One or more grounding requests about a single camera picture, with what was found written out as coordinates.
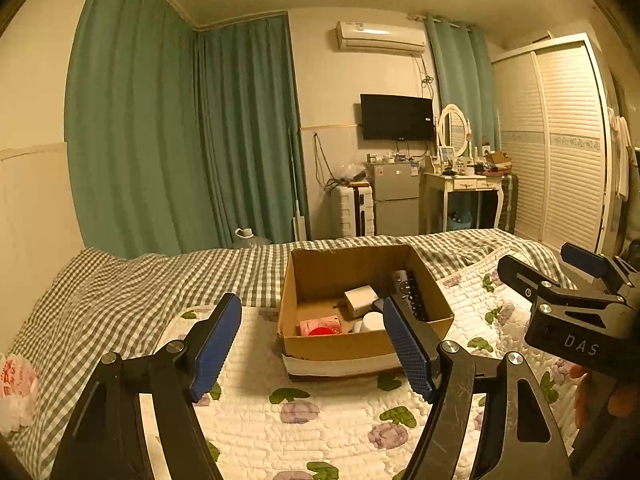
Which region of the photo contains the white hanging towel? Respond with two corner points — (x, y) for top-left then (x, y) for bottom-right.
(607, 107), (633, 198)

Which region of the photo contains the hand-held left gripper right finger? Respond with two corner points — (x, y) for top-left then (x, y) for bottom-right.
(382, 296), (571, 480)

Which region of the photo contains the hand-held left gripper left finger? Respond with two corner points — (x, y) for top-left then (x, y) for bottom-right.
(50, 293), (243, 480)

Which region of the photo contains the white suitcase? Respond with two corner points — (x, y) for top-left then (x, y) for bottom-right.
(334, 183), (375, 238)

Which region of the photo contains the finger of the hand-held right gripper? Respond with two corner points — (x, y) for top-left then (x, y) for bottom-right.
(560, 242), (640, 297)
(497, 255), (623, 308)

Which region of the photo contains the white louvred wardrobe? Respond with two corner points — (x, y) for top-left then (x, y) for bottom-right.
(490, 33), (626, 256)

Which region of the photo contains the black wall cable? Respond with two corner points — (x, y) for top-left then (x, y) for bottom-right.
(312, 132), (341, 193)

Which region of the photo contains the silver suitcase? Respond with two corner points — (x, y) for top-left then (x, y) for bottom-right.
(477, 174), (519, 233)

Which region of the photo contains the pink packet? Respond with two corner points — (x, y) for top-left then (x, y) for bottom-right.
(299, 314), (345, 336)

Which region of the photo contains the clear plastic bag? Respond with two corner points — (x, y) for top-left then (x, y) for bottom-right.
(336, 164), (368, 186)

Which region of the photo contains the narrow green curtain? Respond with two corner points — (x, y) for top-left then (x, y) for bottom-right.
(425, 15), (501, 153)

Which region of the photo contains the person's right hand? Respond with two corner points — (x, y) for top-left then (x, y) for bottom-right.
(570, 362), (640, 418)

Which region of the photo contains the black remote control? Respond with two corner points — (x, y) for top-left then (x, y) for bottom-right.
(390, 270), (431, 322)

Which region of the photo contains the black wall television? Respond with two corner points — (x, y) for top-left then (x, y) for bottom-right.
(360, 93), (435, 141)

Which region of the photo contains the air conditioner cable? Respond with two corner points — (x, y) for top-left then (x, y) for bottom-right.
(415, 54), (436, 98)

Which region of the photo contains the blue basket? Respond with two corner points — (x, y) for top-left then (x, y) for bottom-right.
(446, 207), (473, 232)

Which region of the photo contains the brown cardboard box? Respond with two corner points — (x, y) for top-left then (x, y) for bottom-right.
(276, 244), (455, 378)

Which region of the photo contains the white floral quilt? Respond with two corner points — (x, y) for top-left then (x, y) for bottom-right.
(140, 247), (591, 480)

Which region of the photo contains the white oval mirror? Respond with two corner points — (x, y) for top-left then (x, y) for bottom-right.
(436, 104), (473, 158)

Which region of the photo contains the silver small fridge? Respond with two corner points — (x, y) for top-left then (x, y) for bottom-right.
(364, 160), (421, 237)

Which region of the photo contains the white air conditioner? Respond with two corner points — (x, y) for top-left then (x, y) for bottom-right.
(335, 21), (427, 56)

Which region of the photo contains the wide green curtain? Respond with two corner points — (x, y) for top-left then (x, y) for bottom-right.
(64, 0), (201, 258)

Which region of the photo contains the green corner curtain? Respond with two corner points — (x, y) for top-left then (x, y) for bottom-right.
(192, 12), (308, 246)

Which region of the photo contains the white red-printed plastic bag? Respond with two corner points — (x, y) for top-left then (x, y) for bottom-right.
(0, 354), (40, 433)

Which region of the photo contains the white flat mop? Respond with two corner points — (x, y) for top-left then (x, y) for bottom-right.
(286, 127), (308, 242)

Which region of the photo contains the white rectangular box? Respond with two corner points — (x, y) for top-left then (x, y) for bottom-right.
(343, 285), (381, 318)

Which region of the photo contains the white dressing table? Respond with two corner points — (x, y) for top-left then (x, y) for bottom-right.
(422, 170), (506, 233)

